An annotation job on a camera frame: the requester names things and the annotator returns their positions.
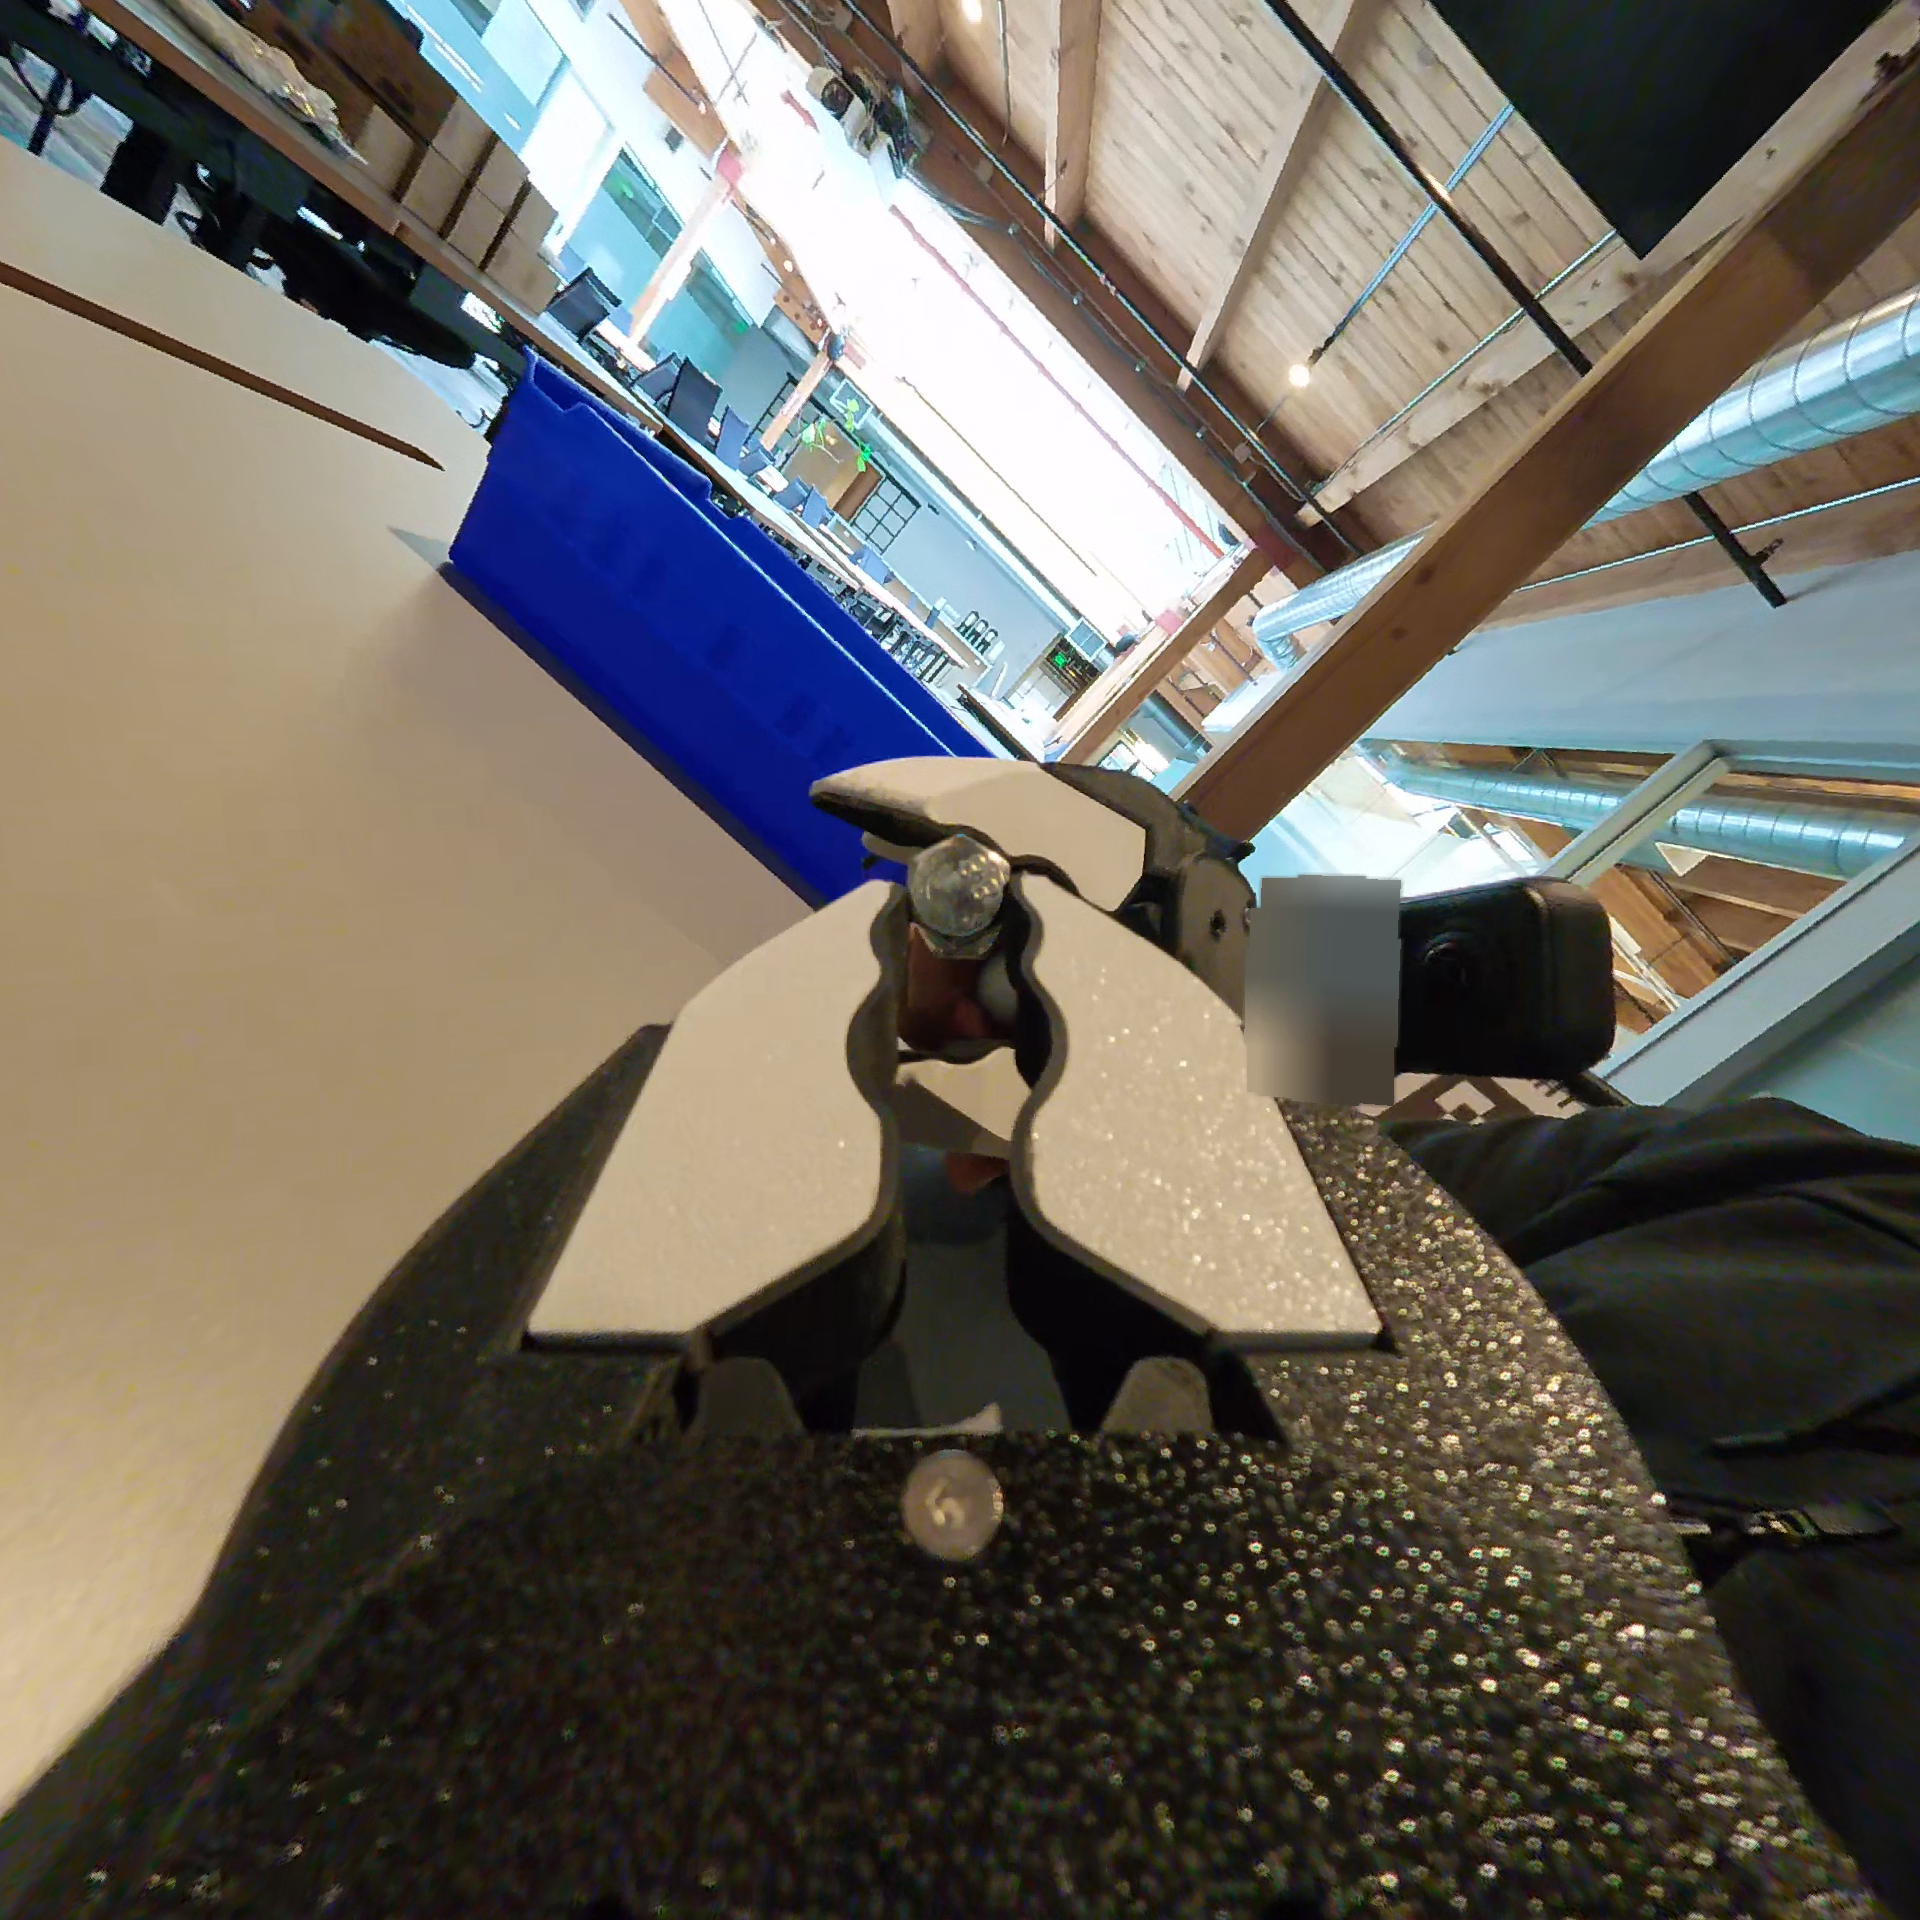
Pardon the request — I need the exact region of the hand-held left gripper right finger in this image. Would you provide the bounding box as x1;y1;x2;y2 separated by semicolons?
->
1005;876;1386;1343

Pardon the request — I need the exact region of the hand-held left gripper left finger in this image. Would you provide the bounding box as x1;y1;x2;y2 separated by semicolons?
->
523;876;906;1347

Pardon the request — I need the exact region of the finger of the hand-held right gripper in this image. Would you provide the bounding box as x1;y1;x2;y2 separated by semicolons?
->
811;755;1160;914

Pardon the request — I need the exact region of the silver hex bolt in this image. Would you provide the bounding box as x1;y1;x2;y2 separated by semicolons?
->
904;839;1010;961

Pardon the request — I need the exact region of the blue plastic bin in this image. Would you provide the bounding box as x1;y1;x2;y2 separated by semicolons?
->
450;348;1001;906

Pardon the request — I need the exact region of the person's right forearm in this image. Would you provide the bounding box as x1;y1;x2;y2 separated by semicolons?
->
1386;1102;1920;1352

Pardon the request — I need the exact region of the person's right hand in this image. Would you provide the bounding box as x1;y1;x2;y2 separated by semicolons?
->
896;943;1022;1200

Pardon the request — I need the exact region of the framed black-white marker sign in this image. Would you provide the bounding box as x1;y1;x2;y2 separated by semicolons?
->
1386;1071;1585;1127

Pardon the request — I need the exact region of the person's black jacket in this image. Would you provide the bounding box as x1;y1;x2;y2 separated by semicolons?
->
1575;1290;1920;1907

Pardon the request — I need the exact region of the black office chair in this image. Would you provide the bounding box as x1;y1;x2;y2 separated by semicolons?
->
277;224;487;373

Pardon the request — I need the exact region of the stack of cardboard boxes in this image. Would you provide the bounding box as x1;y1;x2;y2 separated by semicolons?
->
344;90;565;314

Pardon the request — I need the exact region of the black ceiling panel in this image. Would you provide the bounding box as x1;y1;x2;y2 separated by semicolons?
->
1424;0;1900;260

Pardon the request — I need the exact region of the wooden support post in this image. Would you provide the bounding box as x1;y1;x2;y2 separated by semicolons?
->
1056;545;1278;762
1183;30;1920;839

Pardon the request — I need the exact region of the thin silver air duct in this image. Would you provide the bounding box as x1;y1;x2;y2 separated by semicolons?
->
1381;750;1920;887

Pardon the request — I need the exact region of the elbowed silver air duct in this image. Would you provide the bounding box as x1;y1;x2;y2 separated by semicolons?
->
1253;291;1920;666

